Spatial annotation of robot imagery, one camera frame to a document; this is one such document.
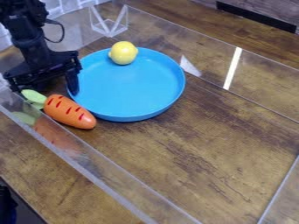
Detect clear acrylic enclosure wall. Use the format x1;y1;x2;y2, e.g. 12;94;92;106
0;0;299;224

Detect orange toy carrot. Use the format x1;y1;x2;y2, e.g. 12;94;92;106
21;89;97;130

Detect yellow toy lemon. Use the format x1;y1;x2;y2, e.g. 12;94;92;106
108;41;139;65

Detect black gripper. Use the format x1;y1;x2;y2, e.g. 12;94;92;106
4;51;81;95

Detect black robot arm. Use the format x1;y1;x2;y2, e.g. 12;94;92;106
0;0;81;95

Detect clear acrylic corner bracket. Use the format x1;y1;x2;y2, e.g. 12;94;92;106
88;5;128;38

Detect blue round plate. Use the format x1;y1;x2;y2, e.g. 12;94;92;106
72;47;186;123

